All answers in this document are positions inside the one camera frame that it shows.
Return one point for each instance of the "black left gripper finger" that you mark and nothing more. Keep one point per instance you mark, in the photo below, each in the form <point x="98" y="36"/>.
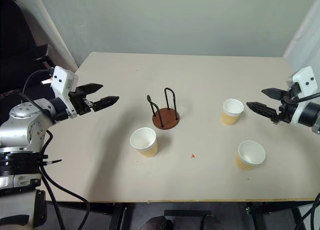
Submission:
<point x="91" y="87"/>
<point x="106" y="101"/>

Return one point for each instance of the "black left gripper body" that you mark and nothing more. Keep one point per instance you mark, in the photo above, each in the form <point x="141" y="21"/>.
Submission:
<point x="79" y="103"/>

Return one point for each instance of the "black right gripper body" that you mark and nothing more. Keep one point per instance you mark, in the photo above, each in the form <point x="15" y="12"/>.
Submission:
<point x="286" y="109"/>

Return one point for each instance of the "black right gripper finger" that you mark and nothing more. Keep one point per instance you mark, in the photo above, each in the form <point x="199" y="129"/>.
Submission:
<point x="261" y="110"/>
<point x="272" y="93"/>

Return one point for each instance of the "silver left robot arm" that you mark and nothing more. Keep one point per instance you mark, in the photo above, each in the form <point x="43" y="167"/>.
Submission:
<point x="17" y="129"/>

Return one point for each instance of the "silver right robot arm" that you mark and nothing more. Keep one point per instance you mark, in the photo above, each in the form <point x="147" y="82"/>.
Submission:
<point x="311" y="114"/>

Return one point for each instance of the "yellow paper cup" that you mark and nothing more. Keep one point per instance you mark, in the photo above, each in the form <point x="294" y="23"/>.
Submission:
<point x="249" y="156"/>
<point x="231" y="112"/>
<point x="145" y="142"/>

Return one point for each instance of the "black office chair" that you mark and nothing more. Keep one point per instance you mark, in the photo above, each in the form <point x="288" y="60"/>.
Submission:
<point x="17" y="52"/>

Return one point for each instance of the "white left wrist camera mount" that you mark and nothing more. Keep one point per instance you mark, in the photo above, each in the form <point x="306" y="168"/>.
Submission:
<point x="60" y="81"/>

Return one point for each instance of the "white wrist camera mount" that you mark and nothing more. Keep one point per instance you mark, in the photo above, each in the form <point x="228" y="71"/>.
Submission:
<point x="303" y="81"/>
<point x="60" y="81"/>

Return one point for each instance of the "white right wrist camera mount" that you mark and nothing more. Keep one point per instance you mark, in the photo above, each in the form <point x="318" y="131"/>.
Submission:
<point x="303" y="81"/>

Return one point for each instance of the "black table frame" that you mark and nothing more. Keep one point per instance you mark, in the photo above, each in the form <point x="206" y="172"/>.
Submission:
<point x="160" y="210"/>

